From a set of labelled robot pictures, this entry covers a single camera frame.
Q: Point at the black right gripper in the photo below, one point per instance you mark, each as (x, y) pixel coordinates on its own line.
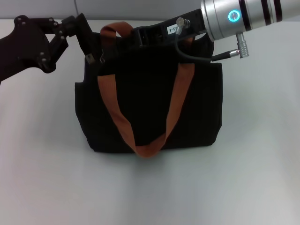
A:
(154, 32)

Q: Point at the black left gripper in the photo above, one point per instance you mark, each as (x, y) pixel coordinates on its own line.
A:
(21, 49)

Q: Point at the silver metal zipper pull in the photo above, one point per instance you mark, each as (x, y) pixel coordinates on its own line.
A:
(102, 58)

